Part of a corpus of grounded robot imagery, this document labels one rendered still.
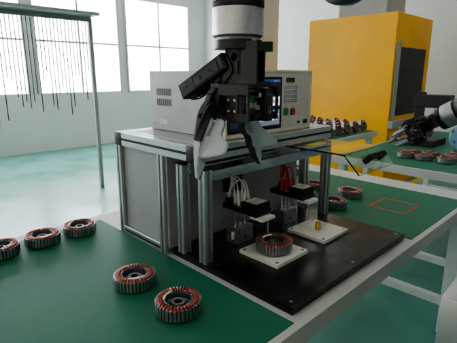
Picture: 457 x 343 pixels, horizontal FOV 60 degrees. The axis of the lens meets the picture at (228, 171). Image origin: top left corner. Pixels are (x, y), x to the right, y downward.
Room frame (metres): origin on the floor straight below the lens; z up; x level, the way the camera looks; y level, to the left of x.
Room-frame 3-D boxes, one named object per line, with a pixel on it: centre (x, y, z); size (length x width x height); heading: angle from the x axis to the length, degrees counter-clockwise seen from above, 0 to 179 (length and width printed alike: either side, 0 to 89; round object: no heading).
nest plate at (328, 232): (1.30, -0.31, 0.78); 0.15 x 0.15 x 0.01; 44
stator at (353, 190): (1.78, -0.57, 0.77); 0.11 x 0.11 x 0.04
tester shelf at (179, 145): (1.44, 0.00, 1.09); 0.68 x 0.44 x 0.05; 134
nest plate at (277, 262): (1.13, -0.14, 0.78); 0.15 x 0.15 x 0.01; 44
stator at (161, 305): (0.85, 0.12, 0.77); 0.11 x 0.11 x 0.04
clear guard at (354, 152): (1.36, -0.37, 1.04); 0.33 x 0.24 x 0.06; 44
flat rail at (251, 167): (1.28, -0.16, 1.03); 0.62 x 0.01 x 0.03; 134
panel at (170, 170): (1.39, -0.05, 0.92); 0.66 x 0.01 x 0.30; 134
